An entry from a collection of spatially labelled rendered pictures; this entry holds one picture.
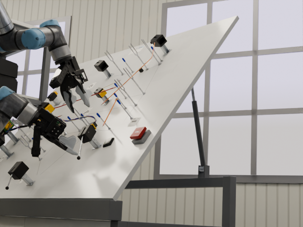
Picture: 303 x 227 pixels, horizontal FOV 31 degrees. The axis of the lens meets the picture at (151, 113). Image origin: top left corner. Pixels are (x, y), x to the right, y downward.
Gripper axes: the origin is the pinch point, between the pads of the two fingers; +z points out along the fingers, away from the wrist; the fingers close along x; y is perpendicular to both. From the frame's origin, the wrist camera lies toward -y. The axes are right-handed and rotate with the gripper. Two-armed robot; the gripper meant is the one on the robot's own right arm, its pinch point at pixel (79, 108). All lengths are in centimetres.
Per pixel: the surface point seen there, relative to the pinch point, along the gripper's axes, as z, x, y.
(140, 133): 16.2, -27.2, -5.6
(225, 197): 55, -31, 25
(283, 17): -4, -18, 205
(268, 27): -2, -7, 201
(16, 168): 12.8, 30.5, -14.2
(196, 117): 22, -24, 39
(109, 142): 16.1, -7.8, -0.3
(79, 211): 32.3, -7.3, -28.0
